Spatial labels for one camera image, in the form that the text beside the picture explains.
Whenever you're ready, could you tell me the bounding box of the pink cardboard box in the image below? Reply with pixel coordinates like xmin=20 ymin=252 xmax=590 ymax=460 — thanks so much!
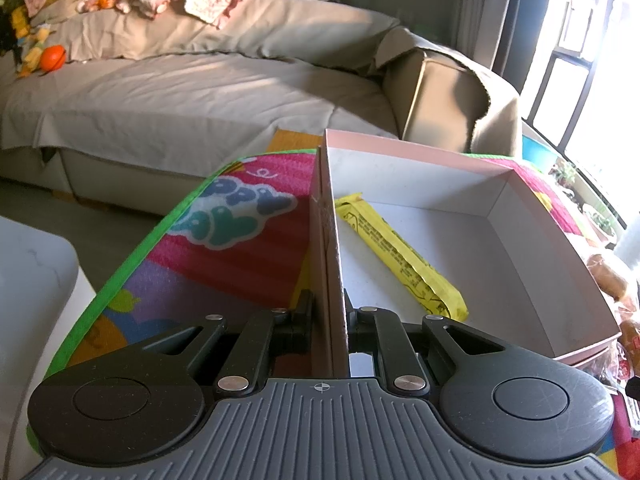
xmin=309 ymin=130 xmax=620 ymax=377

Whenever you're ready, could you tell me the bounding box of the yellow snack packet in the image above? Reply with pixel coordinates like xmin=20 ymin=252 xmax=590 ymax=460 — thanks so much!
xmin=334 ymin=193 xmax=469 ymax=322

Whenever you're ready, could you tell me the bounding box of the brown snack bag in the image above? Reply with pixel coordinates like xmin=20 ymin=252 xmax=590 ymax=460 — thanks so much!
xmin=587 ymin=252 xmax=639 ymax=312

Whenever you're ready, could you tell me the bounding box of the grey cushion seat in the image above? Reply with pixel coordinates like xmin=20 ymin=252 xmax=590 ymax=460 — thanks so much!
xmin=1 ymin=218 xmax=96 ymax=479

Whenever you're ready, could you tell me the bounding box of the beige sofa bed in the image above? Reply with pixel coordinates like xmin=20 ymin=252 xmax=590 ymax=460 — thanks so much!
xmin=1 ymin=0 xmax=522 ymax=214

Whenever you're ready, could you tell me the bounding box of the orange toy ball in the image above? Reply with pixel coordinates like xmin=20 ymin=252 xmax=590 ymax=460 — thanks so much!
xmin=40 ymin=44 xmax=66 ymax=73

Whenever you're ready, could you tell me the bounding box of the yellow plush toy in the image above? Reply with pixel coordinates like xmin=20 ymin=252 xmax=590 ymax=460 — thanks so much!
xmin=10 ymin=6 xmax=51 ymax=78

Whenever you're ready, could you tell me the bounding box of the grey curtain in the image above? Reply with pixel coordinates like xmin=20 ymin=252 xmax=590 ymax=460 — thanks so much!
xmin=451 ymin=0 xmax=512 ymax=68

